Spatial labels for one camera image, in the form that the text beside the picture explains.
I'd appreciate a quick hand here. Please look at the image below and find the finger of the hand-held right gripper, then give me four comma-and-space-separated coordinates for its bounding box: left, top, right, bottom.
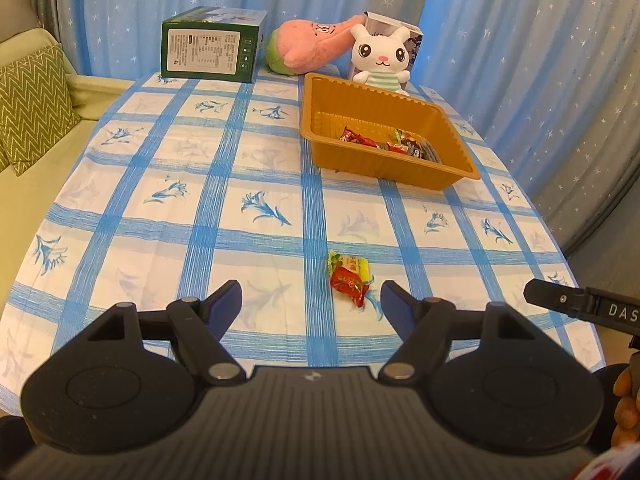
523, 279, 590, 317

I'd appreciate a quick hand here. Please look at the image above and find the person's right hand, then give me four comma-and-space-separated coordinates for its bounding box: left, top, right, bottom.
612, 366, 640, 447

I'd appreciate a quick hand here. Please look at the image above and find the white bunny plush toy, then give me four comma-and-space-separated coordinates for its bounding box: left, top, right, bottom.
348, 24, 412, 97

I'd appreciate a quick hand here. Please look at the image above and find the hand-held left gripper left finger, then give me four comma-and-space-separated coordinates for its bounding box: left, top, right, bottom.
80, 280, 247, 387

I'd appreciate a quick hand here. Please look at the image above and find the pink and green plush toy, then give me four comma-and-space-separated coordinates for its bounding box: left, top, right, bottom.
265, 15, 368, 77

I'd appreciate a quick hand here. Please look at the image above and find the dark green cardboard box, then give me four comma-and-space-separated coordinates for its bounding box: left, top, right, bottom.
160, 6, 267, 83

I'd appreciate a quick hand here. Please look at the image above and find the blue checked floral tablecloth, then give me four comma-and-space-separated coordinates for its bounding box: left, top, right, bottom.
0, 67, 608, 416

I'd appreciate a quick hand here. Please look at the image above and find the orange plastic tray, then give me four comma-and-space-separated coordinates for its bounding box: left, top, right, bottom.
300, 72, 482, 191

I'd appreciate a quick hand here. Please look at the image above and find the yellow candy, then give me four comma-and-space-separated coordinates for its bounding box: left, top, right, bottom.
328, 251, 374, 286

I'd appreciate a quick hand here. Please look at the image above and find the grey star curtain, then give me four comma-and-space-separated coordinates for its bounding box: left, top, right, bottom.
520, 0, 640, 258

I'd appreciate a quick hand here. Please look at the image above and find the red white cloth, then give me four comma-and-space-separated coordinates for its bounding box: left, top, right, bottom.
570, 440, 640, 480

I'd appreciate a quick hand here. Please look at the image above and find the bright red candy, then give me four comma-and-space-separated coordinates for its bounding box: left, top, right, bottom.
339, 126, 378, 149

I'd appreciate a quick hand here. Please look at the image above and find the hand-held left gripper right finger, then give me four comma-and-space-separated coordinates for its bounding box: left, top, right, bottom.
378, 281, 546, 387

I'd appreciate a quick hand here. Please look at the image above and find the green zigzag cushion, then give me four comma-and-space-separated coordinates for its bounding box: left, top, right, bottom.
0, 45, 82, 177

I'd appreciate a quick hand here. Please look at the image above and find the white and dark printed box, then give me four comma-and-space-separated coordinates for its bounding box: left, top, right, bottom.
364, 10, 425, 81

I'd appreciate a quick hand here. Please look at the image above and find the red candy packet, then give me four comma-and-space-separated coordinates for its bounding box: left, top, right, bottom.
330, 266, 374, 309

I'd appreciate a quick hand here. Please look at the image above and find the beige sofa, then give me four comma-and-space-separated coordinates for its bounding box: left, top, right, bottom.
0, 0, 137, 311

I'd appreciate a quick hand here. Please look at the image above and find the blue star curtain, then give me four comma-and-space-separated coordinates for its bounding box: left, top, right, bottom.
52, 0, 623, 196

